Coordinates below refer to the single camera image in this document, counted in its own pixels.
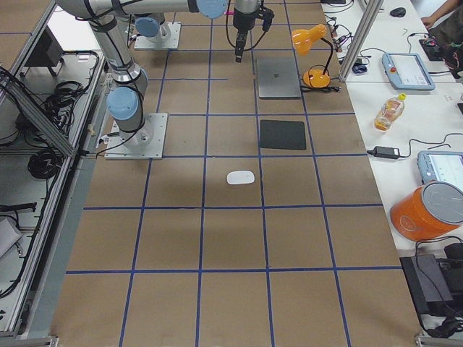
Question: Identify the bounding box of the white computer mouse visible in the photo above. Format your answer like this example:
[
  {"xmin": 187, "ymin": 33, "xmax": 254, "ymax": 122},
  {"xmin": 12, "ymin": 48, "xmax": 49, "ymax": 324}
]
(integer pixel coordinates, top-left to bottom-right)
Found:
[{"xmin": 226, "ymin": 170, "xmax": 255, "ymax": 185}]

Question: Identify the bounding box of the silver closed notebook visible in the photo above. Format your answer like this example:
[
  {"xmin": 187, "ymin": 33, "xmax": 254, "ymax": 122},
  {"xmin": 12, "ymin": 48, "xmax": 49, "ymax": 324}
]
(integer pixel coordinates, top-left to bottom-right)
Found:
[{"xmin": 256, "ymin": 57, "xmax": 301, "ymax": 100}]

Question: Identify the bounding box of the black mousepad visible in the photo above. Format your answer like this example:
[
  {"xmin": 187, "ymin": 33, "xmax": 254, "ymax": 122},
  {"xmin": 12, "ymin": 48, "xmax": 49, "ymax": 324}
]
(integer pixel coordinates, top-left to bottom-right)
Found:
[{"xmin": 259, "ymin": 120, "xmax": 307, "ymax": 150}]

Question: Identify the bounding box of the black mouse on desk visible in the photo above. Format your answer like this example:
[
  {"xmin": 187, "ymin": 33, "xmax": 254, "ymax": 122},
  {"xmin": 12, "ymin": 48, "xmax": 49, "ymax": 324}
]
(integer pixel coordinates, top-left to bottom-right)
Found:
[{"xmin": 389, "ymin": 7, "xmax": 407, "ymax": 18}]

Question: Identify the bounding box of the orange desk lamp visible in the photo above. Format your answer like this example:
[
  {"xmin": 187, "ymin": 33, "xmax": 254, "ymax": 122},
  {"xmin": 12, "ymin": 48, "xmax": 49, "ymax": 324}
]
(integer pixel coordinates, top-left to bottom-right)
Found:
[{"xmin": 292, "ymin": 24, "xmax": 341, "ymax": 93}]

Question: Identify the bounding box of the far blue teach pendant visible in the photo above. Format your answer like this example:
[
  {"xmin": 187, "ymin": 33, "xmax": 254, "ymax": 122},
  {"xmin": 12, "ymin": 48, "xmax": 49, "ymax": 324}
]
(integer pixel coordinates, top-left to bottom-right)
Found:
[{"xmin": 381, "ymin": 53, "xmax": 436, "ymax": 91}]

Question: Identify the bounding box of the blue teach pendant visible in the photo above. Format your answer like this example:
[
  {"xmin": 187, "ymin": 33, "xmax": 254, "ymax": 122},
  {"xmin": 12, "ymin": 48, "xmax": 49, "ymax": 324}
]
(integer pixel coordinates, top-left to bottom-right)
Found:
[
  {"xmin": 417, "ymin": 150, "xmax": 463, "ymax": 190},
  {"xmin": 381, "ymin": 53, "xmax": 436, "ymax": 91}
]

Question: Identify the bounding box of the yellow drink bottle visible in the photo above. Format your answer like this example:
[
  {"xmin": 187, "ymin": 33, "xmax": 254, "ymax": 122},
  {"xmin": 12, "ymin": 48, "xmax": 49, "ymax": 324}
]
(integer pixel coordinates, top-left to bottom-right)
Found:
[{"xmin": 374, "ymin": 93, "xmax": 407, "ymax": 131}]

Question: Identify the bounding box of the black power adapter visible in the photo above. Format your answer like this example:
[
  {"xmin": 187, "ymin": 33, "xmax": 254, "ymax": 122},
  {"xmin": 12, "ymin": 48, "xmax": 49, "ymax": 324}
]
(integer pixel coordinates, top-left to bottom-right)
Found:
[{"xmin": 368, "ymin": 146, "xmax": 401, "ymax": 159}]

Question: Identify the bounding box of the near blue teach pendant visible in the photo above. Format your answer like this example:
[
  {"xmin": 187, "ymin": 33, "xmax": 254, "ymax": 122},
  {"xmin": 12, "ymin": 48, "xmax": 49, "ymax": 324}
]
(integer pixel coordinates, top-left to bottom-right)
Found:
[{"xmin": 417, "ymin": 150, "xmax": 463, "ymax": 190}]

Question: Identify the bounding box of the orange bucket grey lid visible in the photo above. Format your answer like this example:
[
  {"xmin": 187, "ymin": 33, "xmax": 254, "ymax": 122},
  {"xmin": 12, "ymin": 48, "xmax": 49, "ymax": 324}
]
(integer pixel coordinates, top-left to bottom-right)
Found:
[{"xmin": 390, "ymin": 181, "xmax": 462, "ymax": 241}]

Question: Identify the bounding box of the black box on floor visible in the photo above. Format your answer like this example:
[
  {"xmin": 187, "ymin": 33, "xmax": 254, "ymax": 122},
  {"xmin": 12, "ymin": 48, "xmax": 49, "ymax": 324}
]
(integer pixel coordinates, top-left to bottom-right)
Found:
[{"xmin": 400, "ymin": 254, "xmax": 453, "ymax": 317}]

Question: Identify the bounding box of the aluminium frame post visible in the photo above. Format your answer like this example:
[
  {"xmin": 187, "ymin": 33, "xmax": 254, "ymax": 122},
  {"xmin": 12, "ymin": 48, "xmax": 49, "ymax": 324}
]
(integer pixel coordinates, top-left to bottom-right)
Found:
[{"xmin": 339, "ymin": 0, "xmax": 383, "ymax": 82}]

